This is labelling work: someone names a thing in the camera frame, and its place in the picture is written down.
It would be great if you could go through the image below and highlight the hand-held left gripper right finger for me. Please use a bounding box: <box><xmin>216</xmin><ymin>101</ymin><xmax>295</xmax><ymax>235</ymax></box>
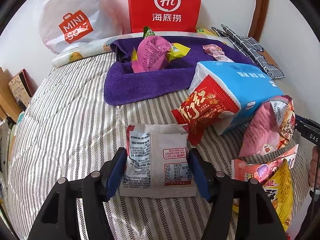
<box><xmin>188</xmin><ymin>148</ymin><xmax>287</xmax><ymax>240</ymax></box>

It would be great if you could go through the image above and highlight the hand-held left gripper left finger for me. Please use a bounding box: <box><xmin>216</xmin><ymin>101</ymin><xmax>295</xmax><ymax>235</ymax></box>
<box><xmin>27</xmin><ymin>147</ymin><xmax>128</xmax><ymax>240</ymax></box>

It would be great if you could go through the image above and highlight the white snack packet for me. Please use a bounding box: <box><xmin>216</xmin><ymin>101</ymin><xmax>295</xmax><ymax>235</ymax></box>
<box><xmin>119</xmin><ymin>124</ymin><xmax>197</xmax><ymax>199</ymax></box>

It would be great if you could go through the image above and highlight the large pink snack packet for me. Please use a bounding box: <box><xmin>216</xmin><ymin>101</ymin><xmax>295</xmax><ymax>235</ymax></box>
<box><xmin>239</xmin><ymin>95</ymin><xmax>295</xmax><ymax>158</ymax></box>

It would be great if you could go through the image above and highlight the red snack packet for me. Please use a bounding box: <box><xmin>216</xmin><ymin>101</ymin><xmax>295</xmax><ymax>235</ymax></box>
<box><xmin>171</xmin><ymin>75</ymin><xmax>242</xmax><ymax>147</ymax></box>

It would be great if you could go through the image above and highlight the yellow triangular snack packet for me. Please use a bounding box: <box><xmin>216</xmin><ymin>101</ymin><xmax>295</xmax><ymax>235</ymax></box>
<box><xmin>232</xmin><ymin>159</ymin><xmax>294</xmax><ymax>233</ymax></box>

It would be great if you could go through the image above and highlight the purple towel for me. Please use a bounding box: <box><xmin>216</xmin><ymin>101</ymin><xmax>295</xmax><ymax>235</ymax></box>
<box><xmin>104</xmin><ymin>35</ymin><xmax>253</xmax><ymax>105</ymax></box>

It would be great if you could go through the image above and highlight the round pink snack packet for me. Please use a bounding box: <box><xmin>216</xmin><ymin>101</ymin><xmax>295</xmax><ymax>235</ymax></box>
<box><xmin>131</xmin><ymin>35</ymin><xmax>173</xmax><ymax>73</ymax></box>

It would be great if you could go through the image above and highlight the small yellow snack packet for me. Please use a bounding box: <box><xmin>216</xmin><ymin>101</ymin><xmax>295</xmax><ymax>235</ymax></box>
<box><xmin>166</xmin><ymin>42</ymin><xmax>191</xmax><ymax>62</ymax></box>

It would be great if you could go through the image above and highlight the small pink candy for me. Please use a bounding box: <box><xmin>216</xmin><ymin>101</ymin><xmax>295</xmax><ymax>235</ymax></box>
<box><xmin>202</xmin><ymin>44</ymin><xmax>234</xmax><ymax>63</ymax></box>

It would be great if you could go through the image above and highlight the green triangular snack packet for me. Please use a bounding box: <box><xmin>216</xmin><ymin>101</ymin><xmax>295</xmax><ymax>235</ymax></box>
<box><xmin>142</xmin><ymin>26</ymin><xmax>156</xmax><ymax>39</ymax></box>

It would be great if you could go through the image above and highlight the person's right hand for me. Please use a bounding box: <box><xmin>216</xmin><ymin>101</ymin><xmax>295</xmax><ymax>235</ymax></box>
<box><xmin>309</xmin><ymin>145</ymin><xmax>320</xmax><ymax>188</ymax></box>

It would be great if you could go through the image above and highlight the striped mattress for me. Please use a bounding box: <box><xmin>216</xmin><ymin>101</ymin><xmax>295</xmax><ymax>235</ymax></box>
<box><xmin>6</xmin><ymin>51</ymin><xmax>310</xmax><ymax>240</ymax></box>

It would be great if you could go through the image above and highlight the blue tissue pack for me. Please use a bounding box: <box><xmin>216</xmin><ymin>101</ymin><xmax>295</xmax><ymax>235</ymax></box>
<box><xmin>188</xmin><ymin>60</ymin><xmax>284</xmax><ymax>135</ymax></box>

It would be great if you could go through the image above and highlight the checked blue cloth with star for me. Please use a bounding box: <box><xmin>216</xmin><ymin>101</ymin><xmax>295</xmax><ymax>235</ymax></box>
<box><xmin>211</xmin><ymin>24</ymin><xmax>285</xmax><ymax>79</ymax></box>

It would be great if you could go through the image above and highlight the white printed paper roll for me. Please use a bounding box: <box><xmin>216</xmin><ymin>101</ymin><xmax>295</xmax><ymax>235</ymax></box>
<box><xmin>52</xmin><ymin>31</ymin><xmax>225</xmax><ymax>67</ymax></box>

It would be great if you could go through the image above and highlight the patterned notebook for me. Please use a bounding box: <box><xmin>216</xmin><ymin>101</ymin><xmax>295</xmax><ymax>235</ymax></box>
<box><xmin>7</xmin><ymin>69</ymin><xmax>34</xmax><ymax>108</ymax></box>

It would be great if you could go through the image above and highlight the wooden headboard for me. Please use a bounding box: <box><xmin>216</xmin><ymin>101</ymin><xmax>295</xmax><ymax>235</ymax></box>
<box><xmin>0</xmin><ymin>67</ymin><xmax>23</xmax><ymax>123</ymax></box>

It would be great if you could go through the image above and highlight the yellow green snack bag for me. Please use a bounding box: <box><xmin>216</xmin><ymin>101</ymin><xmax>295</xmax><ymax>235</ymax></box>
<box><xmin>195</xmin><ymin>26</ymin><xmax>218</xmax><ymax>37</ymax></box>

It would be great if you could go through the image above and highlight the white plastic shopping bag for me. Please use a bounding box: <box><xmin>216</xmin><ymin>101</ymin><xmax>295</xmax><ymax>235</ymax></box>
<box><xmin>39</xmin><ymin>0</ymin><xmax>130</xmax><ymax>55</ymax></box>

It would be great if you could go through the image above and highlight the red paper carrier bag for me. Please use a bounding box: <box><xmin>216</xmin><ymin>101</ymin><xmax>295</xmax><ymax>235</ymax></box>
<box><xmin>127</xmin><ymin>0</ymin><xmax>203</xmax><ymax>33</ymax></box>

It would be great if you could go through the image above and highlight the brown wooden door frame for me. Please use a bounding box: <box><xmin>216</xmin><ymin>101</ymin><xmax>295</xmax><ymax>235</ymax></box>
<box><xmin>247</xmin><ymin>0</ymin><xmax>270</xmax><ymax>39</ymax></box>

